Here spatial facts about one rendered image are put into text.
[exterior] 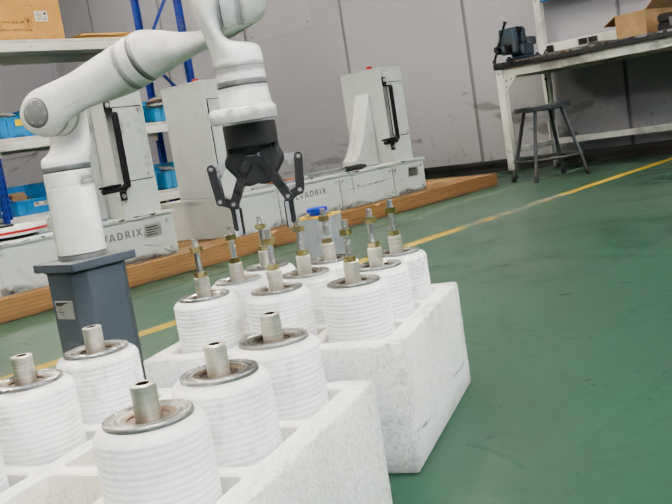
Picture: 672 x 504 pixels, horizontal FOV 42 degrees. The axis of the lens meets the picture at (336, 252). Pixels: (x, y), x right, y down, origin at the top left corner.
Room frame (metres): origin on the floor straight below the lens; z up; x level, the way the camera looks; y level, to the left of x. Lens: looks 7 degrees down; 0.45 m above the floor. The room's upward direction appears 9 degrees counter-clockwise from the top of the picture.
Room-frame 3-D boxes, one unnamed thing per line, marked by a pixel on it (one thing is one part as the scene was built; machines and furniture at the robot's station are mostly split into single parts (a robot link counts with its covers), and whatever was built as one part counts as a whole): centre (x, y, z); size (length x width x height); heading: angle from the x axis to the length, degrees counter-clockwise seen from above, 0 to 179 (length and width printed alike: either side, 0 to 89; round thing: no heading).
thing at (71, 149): (1.71, 0.49, 0.54); 0.09 x 0.09 x 0.17; 70
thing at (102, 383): (1.01, 0.30, 0.16); 0.10 x 0.10 x 0.18
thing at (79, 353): (1.01, 0.30, 0.25); 0.08 x 0.08 x 0.01
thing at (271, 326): (0.92, 0.08, 0.26); 0.02 x 0.02 x 0.03
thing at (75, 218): (1.70, 0.49, 0.39); 0.09 x 0.09 x 0.17; 48
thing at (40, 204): (6.28, 2.16, 0.36); 0.50 x 0.38 x 0.21; 49
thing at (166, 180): (7.25, 1.30, 0.36); 0.50 x 0.38 x 0.21; 49
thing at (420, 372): (1.35, 0.05, 0.09); 0.39 x 0.39 x 0.18; 70
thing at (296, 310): (1.24, 0.09, 0.16); 0.10 x 0.10 x 0.18
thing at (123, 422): (0.70, 0.17, 0.25); 0.08 x 0.08 x 0.01
